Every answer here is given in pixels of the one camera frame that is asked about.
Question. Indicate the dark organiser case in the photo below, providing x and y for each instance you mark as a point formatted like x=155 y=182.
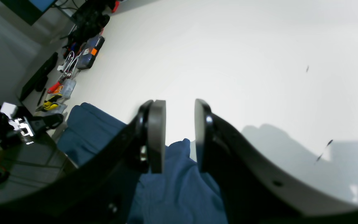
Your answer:
x=89 y=52

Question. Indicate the red handled screwdriver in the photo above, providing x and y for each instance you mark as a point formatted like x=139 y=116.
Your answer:
x=55 y=86

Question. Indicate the dark blue T-shirt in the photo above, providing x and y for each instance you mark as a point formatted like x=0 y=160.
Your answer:
x=180 y=195

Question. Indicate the black flat bar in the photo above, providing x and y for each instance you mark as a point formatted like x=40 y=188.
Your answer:
x=38 y=80

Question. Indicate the clear plastic parts box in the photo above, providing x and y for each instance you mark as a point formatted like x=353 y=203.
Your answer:
x=65 y=89

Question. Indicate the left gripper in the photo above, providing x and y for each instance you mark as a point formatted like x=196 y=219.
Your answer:
x=16 y=128

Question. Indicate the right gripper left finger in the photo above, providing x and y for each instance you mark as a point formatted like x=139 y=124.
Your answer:
x=102 y=190

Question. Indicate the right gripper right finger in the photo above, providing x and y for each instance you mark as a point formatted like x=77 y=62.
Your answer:
x=254 y=190

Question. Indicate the yellow black pliers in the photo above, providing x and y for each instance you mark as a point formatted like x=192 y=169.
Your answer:
x=47 y=103

